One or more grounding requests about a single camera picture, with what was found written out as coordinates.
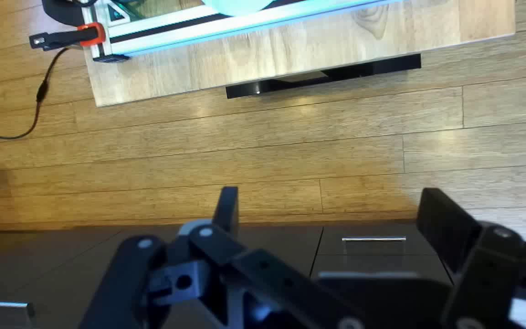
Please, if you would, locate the long silver cabinet handle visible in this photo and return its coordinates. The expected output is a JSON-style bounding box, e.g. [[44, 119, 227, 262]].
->
[[0, 298, 35, 311]]

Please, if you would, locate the thin black cable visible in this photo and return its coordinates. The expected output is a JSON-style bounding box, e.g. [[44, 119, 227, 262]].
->
[[0, 46, 72, 141]]

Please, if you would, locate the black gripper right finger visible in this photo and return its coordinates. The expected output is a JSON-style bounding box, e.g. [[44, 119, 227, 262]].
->
[[417, 187, 526, 329]]

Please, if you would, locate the wooden robot platform board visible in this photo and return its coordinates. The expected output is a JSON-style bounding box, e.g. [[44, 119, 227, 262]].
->
[[83, 0, 517, 110]]

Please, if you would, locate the black platform base bar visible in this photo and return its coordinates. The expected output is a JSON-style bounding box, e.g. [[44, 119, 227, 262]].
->
[[225, 53, 424, 101]]

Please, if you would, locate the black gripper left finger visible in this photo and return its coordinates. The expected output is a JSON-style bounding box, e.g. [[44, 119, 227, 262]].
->
[[79, 185, 362, 329]]

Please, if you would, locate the orange and black clamp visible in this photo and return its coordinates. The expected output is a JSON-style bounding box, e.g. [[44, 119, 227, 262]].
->
[[30, 22, 108, 53]]

